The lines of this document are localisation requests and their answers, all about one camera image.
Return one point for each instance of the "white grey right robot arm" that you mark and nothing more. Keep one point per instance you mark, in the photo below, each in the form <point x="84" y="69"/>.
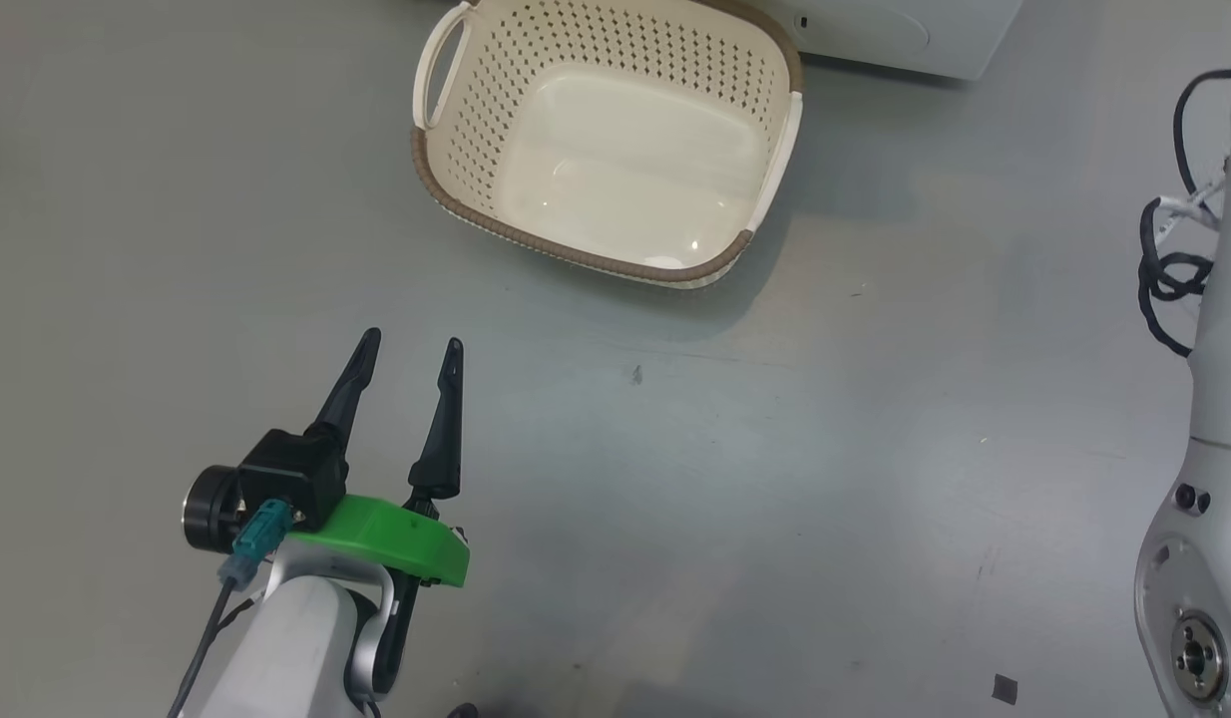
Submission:
<point x="1224" y="399"/>

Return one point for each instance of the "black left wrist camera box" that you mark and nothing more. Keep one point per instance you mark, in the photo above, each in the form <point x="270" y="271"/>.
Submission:
<point x="296" y="474"/>

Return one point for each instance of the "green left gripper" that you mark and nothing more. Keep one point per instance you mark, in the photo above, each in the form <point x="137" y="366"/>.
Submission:
<point x="396" y="543"/>

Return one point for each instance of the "small black tape piece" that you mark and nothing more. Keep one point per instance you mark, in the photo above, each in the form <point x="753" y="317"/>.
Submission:
<point x="1005" y="689"/>

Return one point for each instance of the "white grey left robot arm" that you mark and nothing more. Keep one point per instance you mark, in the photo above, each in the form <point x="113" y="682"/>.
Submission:
<point x="296" y="638"/>

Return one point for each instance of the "black cylindrical left gripper motor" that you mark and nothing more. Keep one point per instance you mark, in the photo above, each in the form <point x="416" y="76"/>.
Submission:
<point x="208" y="509"/>

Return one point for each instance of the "cream perforated laundry basket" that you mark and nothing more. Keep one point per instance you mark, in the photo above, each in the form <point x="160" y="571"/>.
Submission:
<point x="625" y="160"/>

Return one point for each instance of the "white front-load washing machine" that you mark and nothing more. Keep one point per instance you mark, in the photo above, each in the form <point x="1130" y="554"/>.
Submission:
<point x="875" y="30"/>

